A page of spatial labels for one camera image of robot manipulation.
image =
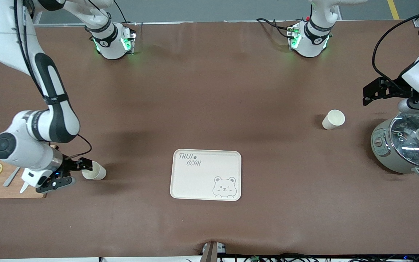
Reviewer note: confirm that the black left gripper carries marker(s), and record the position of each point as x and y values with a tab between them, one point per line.
390	89

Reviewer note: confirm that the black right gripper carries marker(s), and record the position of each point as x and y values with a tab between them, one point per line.
69	166

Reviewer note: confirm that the white plastic cup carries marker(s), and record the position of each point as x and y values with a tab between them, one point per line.
98	173
331	122

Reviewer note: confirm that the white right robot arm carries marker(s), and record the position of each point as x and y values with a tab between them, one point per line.
55	109

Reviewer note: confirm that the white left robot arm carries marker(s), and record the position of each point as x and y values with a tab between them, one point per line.
313	40

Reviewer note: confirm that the white plastic knife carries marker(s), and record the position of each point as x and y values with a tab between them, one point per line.
24	187

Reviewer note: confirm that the glass rice cooker lid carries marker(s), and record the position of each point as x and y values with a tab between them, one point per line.
409	145

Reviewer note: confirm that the grey green rice cooker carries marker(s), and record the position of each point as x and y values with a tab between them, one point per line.
387	156

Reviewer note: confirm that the bamboo cutting board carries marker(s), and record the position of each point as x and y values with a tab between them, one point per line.
13	193

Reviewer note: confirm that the white bear print tray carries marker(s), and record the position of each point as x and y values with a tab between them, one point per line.
202	182

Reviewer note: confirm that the metal table edge mount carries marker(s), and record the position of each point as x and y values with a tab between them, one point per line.
211	253

